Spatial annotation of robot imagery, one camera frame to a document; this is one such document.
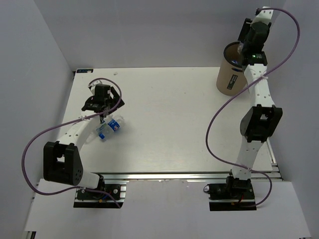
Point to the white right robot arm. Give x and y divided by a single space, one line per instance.
261 120

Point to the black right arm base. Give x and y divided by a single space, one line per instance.
233 195

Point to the lying green-label bottle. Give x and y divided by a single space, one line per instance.
99 132

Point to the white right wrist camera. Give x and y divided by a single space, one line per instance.
263 15

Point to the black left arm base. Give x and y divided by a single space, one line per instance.
112 198

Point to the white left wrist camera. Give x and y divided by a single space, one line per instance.
93 85

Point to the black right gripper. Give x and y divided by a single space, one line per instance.
245 29

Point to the small blue table label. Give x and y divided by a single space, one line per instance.
78 71

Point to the lying Pepsi-label bottle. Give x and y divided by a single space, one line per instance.
115 123

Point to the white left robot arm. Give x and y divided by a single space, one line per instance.
61 159

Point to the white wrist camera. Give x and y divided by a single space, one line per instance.
93 85
263 15

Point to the brown cylindrical paper bin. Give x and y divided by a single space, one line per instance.
231 79

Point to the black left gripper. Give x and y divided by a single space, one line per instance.
115 95

